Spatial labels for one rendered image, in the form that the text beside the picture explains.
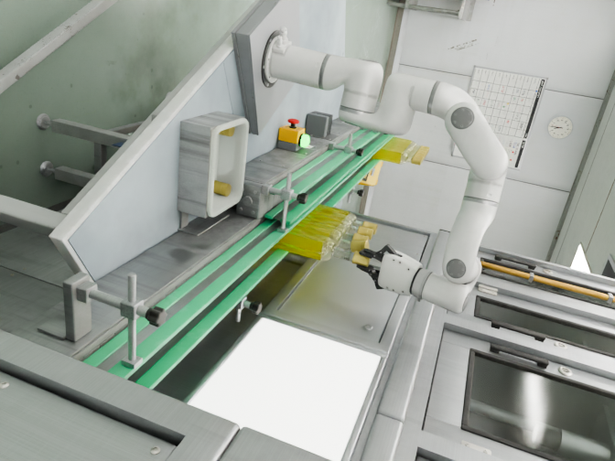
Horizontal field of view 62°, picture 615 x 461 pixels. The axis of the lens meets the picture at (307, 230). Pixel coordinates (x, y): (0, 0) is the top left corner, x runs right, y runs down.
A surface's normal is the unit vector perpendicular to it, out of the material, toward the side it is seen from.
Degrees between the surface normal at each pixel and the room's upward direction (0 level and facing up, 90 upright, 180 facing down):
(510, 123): 90
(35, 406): 90
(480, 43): 90
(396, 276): 106
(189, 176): 90
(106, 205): 0
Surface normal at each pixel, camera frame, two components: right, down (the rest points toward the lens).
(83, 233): 0.93, 0.26
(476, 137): -0.37, -0.01
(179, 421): 0.14, -0.91
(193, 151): -0.34, 0.33
